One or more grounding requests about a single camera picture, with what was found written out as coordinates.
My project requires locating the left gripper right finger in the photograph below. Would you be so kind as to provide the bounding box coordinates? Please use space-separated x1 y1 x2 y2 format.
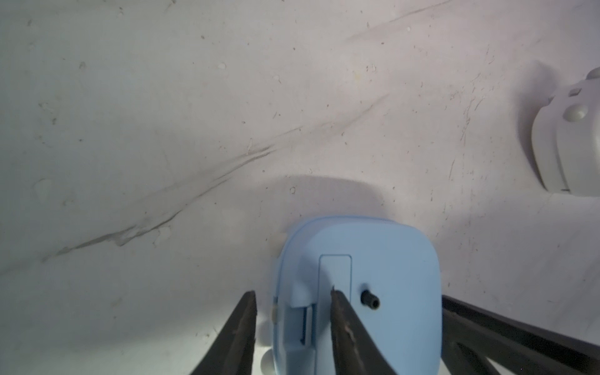
330 288 396 375

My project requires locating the blue alarm clock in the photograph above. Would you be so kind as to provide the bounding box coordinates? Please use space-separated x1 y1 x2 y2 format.
261 216 442 374

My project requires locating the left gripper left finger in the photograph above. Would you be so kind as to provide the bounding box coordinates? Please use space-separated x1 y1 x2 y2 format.
192 291 257 375

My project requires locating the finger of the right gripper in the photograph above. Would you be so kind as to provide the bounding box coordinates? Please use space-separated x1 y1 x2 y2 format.
442 295 599 374

